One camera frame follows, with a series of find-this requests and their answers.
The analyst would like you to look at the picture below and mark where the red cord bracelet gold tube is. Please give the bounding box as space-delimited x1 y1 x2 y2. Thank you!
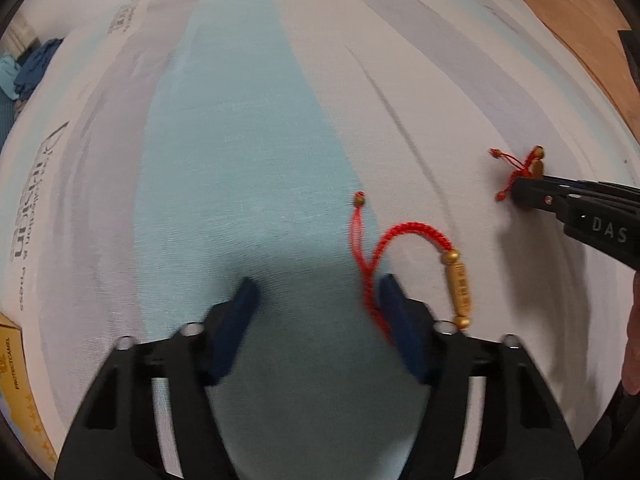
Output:
348 191 476 346

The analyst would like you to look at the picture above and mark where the person's right hand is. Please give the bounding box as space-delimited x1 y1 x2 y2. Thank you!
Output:
621 272 640 397

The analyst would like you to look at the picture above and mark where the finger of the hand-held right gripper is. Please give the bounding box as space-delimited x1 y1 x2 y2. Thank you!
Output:
512 176 583 218
542 174 640 197

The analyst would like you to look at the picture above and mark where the pile of blue clothes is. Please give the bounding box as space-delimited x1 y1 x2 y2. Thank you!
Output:
12 37 66 101

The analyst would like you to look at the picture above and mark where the white yellow cardboard box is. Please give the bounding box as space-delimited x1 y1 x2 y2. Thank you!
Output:
0 312 58 476

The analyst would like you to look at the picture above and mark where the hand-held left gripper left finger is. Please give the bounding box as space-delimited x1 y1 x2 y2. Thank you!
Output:
54 276 262 480

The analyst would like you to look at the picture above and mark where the striped printed bedsheet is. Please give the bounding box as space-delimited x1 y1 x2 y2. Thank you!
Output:
0 0 640 480

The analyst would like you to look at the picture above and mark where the light blue cloth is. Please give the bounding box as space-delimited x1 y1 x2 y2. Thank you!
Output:
0 55 21 103

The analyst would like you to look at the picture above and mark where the red cord bracelet gold charm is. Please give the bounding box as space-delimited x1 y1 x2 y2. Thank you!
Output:
489 145 547 203

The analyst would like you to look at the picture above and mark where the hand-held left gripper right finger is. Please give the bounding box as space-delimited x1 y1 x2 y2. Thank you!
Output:
376 272 586 480

